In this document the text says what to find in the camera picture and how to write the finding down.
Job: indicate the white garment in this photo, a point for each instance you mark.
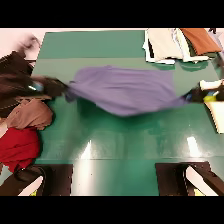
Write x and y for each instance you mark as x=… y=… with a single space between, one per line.
x=176 y=40

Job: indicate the purple-blue T-shirt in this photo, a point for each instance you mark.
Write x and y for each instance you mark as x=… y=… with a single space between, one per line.
x=126 y=90

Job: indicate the dark green garment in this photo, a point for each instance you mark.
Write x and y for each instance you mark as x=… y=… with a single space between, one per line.
x=200 y=57

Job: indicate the dark brown garment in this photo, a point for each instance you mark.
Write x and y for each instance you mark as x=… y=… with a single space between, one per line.
x=13 y=71

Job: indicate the pale green garment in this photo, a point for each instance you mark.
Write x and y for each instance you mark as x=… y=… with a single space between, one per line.
x=163 y=43

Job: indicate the red garment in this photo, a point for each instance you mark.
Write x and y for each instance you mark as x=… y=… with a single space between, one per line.
x=18 y=146

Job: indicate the orange-brown garment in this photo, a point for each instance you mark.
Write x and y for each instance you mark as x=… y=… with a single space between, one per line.
x=200 y=40

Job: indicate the tan brown garment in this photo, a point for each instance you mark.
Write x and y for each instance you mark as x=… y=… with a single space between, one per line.
x=31 y=115

